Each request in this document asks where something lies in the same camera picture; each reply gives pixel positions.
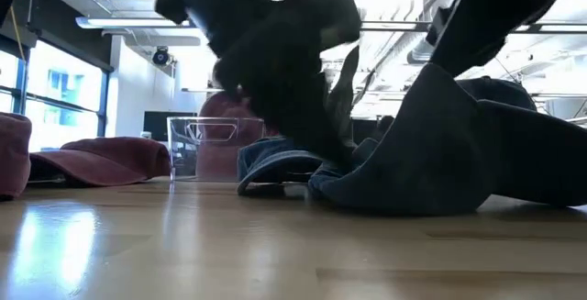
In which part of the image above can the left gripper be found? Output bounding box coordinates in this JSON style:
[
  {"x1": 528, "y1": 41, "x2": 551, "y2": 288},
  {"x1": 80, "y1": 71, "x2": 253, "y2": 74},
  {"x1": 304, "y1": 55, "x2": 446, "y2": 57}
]
[{"x1": 187, "y1": 0, "x2": 363, "y2": 172}]

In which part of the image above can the maroon baseball cap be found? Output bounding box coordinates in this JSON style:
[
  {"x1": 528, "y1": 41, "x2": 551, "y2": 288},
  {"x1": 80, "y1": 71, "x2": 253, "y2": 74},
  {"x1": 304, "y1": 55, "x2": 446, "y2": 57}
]
[
  {"x1": 195, "y1": 91, "x2": 276, "y2": 182},
  {"x1": 0, "y1": 111, "x2": 33, "y2": 202},
  {"x1": 28, "y1": 136, "x2": 172, "y2": 188}
]

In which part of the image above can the snake plant in white pot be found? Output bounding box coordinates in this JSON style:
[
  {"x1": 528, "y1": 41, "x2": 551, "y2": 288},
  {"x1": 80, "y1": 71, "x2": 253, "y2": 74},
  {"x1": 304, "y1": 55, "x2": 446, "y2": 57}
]
[{"x1": 323, "y1": 45, "x2": 375, "y2": 150}]

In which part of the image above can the black round ceiling spotlight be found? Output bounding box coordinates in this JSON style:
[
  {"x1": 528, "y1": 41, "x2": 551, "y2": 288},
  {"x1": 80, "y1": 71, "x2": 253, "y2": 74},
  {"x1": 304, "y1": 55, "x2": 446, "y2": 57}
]
[{"x1": 151, "y1": 46, "x2": 171, "y2": 66}]

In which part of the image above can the long linear ceiling light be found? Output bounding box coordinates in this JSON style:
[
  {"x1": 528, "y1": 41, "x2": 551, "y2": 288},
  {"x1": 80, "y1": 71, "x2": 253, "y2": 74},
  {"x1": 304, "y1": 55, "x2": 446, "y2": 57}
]
[{"x1": 75, "y1": 15, "x2": 587, "y2": 35}]

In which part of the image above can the large office window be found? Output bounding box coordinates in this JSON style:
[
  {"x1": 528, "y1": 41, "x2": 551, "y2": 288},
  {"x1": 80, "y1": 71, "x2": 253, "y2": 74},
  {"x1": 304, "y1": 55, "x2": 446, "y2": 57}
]
[{"x1": 0, "y1": 38, "x2": 112, "y2": 154}]

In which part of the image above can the silver ventilation duct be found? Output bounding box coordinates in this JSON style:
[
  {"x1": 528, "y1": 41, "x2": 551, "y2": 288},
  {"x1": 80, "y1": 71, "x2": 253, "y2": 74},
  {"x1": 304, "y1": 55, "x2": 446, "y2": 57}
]
[{"x1": 405, "y1": 33, "x2": 441, "y2": 65}]

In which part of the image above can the black wall monitor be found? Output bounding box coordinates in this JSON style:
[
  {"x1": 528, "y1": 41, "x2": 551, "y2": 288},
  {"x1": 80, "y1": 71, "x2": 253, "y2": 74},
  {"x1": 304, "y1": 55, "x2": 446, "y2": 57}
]
[{"x1": 143, "y1": 110, "x2": 198, "y2": 143}]

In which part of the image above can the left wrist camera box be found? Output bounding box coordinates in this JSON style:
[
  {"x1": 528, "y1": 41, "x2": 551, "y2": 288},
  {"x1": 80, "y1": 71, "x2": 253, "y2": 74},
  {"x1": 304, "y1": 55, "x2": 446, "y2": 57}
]
[{"x1": 154, "y1": 0, "x2": 192, "y2": 26}]

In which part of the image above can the yellow hanging cord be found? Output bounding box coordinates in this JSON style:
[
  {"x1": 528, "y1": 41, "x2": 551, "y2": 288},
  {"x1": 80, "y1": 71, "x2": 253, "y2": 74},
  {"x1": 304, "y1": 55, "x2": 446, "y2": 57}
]
[{"x1": 8, "y1": 6, "x2": 25, "y2": 62}]

